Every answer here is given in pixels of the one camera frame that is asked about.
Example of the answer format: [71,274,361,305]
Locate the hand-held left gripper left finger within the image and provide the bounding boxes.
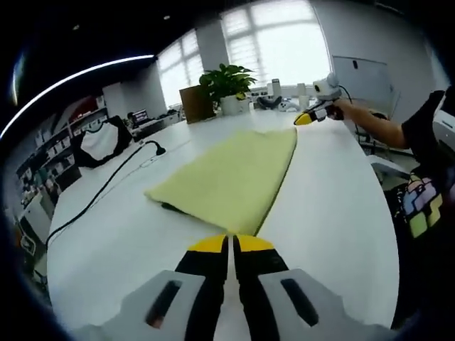
[77,234,230,341]

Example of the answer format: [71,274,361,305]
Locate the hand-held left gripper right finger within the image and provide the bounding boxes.
[232,234,392,341]

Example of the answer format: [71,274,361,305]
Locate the yellow blue black garment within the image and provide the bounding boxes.
[143,127,299,238]

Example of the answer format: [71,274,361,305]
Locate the person's right hand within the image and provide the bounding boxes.
[328,100,348,121]

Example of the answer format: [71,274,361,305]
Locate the white tumbler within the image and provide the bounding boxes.
[296,82,309,108]

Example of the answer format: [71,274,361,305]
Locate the grey neck pillow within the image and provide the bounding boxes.
[257,95,284,111]

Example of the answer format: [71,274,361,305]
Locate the potted green plant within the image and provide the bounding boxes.
[198,63,258,116]

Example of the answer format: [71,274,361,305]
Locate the white chair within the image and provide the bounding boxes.
[367,151,414,186]

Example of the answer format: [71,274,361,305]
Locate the brown cardboard box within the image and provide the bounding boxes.
[178,85,216,124]

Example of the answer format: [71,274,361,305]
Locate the white chest-worn device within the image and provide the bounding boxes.
[431,93,455,144]

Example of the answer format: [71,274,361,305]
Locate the black and white shirt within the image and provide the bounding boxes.
[72,114,134,169]

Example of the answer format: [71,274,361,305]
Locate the white cabinet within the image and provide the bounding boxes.
[18,197,55,257]

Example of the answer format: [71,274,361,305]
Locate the storage shelf with white bins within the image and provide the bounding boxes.
[13,102,108,193]

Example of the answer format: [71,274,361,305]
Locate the straight ceiling light strip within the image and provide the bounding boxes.
[0,54,158,140]

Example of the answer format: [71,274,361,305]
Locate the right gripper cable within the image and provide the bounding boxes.
[336,82,355,104]

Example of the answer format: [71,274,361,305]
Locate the black power cable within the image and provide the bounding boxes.
[45,139,168,247]

